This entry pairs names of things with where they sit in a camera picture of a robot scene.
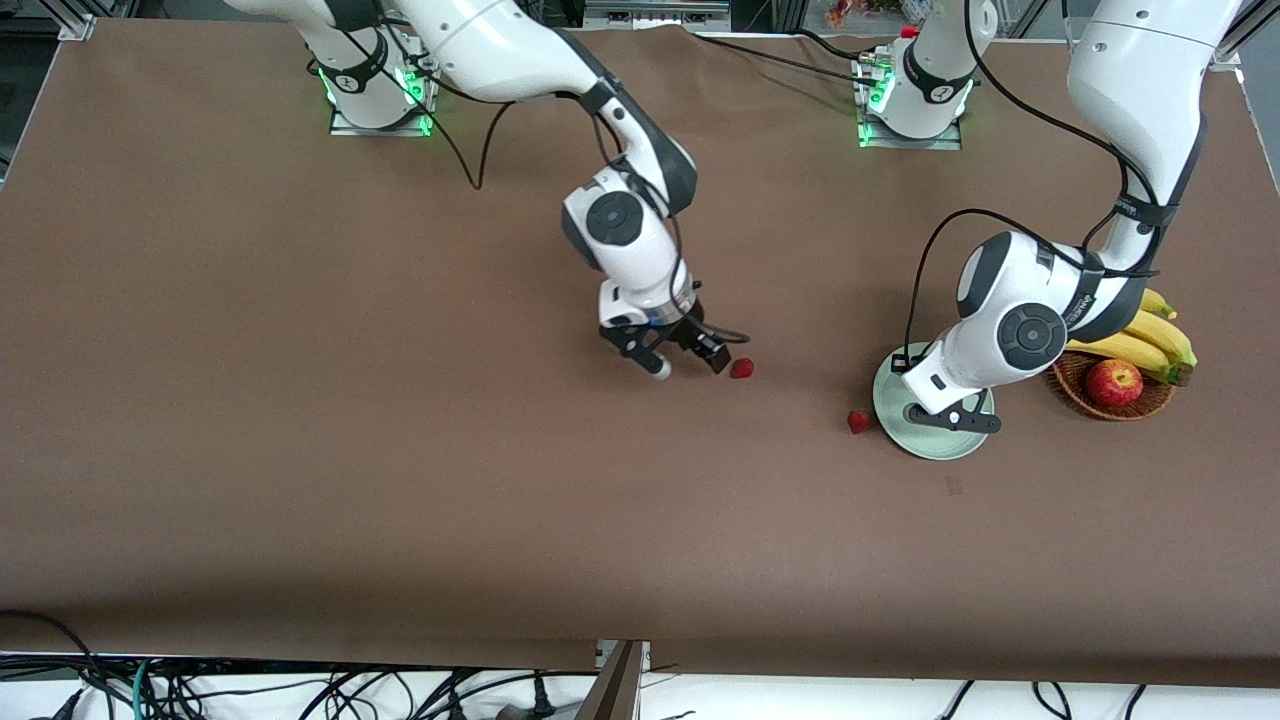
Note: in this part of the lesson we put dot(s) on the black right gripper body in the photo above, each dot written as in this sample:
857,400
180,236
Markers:
688,334

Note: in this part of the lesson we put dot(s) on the red strawberry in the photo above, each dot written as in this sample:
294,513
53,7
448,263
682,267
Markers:
858,421
741,368

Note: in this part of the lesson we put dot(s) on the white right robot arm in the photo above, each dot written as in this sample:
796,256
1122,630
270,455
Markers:
520,45

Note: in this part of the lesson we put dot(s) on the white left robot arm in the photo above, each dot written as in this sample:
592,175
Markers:
1130,80

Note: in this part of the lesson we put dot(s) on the pale green plate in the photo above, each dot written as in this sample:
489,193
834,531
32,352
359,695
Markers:
940,445

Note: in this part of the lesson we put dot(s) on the grey metal box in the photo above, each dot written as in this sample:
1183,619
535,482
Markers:
655,14

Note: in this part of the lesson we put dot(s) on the aluminium profile bar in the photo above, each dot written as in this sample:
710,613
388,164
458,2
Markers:
612,685

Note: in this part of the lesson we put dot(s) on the brown wicker basket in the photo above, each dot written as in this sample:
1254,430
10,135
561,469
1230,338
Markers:
1070,385

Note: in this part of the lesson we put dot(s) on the brown table cover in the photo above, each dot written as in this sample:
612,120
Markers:
300,400

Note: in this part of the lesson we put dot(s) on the red apple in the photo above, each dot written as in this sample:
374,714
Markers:
1113,384

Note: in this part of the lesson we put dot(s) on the yellow banana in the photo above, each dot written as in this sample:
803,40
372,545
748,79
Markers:
1120,350
1160,302
1165,335

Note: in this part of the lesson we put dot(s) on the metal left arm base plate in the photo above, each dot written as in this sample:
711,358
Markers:
945,142

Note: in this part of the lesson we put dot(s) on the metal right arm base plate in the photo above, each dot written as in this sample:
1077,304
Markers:
345,126

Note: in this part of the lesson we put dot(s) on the aluminium frame corner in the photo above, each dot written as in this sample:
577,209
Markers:
1228,50

